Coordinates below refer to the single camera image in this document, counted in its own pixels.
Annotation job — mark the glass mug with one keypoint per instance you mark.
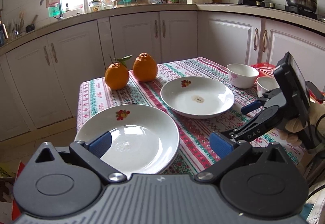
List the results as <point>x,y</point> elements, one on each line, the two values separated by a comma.
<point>109,4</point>

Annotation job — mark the white gloved right hand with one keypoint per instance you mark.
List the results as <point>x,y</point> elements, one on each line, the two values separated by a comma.
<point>316,117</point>

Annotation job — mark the chrome faucet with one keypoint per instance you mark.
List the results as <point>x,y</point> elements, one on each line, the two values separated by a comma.
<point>54,8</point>

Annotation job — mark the bumpy orange without leaf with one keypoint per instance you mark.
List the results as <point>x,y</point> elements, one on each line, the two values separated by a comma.
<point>145,68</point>

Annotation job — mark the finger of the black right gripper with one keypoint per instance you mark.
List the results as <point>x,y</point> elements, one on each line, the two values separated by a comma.
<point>263,122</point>

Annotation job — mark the red drink carton box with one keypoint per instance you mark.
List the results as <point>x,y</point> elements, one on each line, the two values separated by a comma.
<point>264,69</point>

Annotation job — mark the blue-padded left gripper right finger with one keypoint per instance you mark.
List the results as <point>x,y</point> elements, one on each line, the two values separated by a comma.
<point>231,154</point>

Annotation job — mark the orange with leaf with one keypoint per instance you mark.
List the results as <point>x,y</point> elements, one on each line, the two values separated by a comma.
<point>117,75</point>

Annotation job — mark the white plate with fruit print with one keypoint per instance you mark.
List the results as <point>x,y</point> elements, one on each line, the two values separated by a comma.
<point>144,138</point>

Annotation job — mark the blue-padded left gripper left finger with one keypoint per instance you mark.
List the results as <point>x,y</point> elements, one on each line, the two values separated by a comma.
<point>88,154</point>

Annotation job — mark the white bowl pink flowers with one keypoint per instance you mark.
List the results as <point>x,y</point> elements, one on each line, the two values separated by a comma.
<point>242,76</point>

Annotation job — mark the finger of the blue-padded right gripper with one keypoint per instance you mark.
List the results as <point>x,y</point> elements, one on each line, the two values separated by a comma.
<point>258,103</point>

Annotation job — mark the white kitchen cabinets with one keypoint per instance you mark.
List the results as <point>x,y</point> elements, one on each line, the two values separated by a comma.
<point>41,71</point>

